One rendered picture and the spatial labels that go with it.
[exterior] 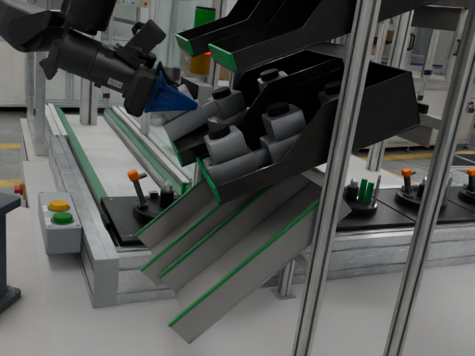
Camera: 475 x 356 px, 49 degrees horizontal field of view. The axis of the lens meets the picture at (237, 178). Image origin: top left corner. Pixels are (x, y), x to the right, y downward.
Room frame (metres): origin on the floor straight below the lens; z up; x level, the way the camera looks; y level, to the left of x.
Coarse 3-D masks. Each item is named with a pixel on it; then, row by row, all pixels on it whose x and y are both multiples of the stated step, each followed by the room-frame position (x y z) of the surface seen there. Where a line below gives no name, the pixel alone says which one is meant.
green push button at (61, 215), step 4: (60, 212) 1.00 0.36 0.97; (64, 212) 1.01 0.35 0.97; (52, 216) 0.98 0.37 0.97; (56, 216) 0.98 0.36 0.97; (60, 216) 0.98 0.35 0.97; (64, 216) 0.98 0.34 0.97; (68, 216) 0.99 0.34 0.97; (72, 216) 0.99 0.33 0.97; (56, 220) 0.97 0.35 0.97; (60, 220) 0.97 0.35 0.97; (64, 220) 0.97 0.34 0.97; (68, 220) 0.98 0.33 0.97
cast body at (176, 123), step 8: (176, 88) 0.77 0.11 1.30; (184, 88) 0.76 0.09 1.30; (200, 104) 0.78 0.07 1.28; (208, 104) 0.78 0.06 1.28; (168, 112) 0.75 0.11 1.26; (176, 112) 0.76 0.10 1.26; (184, 112) 0.76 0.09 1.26; (192, 112) 0.76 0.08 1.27; (200, 112) 0.76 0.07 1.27; (208, 112) 0.78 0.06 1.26; (216, 112) 0.78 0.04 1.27; (168, 120) 0.76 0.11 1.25; (176, 120) 0.76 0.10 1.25; (184, 120) 0.76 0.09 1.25; (192, 120) 0.76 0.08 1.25; (200, 120) 0.76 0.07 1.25; (208, 120) 0.77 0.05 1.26; (168, 128) 0.75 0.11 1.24; (176, 128) 0.76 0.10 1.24; (184, 128) 0.76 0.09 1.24; (192, 128) 0.76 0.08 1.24; (176, 136) 0.76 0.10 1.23
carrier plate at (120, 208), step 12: (108, 204) 1.08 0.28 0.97; (120, 204) 1.09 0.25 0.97; (132, 204) 1.10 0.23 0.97; (108, 216) 1.04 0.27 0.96; (120, 216) 1.03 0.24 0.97; (132, 216) 1.03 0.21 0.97; (120, 228) 0.97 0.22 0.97; (132, 228) 0.97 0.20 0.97; (120, 240) 0.93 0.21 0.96; (132, 240) 0.92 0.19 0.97
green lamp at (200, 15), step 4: (196, 12) 1.28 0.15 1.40; (200, 12) 1.27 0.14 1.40; (204, 12) 1.27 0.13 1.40; (208, 12) 1.27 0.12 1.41; (212, 12) 1.27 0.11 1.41; (196, 16) 1.28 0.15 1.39; (200, 16) 1.27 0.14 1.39; (204, 16) 1.27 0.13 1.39; (208, 16) 1.27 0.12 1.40; (212, 16) 1.28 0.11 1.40; (196, 20) 1.28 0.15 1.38; (200, 20) 1.27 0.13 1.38; (204, 20) 1.27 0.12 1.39; (208, 20) 1.27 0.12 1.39; (212, 20) 1.28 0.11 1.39; (196, 24) 1.28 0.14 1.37; (200, 24) 1.27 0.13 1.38
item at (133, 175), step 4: (128, 172) 1.03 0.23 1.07; (132, 172) 1.03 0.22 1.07; (136, 172) 1.03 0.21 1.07; (144, 172) 1.05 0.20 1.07; (132, 176) 1.03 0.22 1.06; (136, 176) 1.03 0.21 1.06; (140, 176) 1.04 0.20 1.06; (144, 176) 1.04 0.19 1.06; (132, 180) 1.03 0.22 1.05; (136, 180) 1.03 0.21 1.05; (136, 184) 1.03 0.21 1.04; (136, 188) 1.03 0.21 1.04; (140, 188) 1.04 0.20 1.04; (136, 192) 1.04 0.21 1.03; (140, 192) 1.04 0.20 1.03; (140, 196) 1.04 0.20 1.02; (140, 200) 1.04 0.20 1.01; (144, 200) 1.04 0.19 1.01
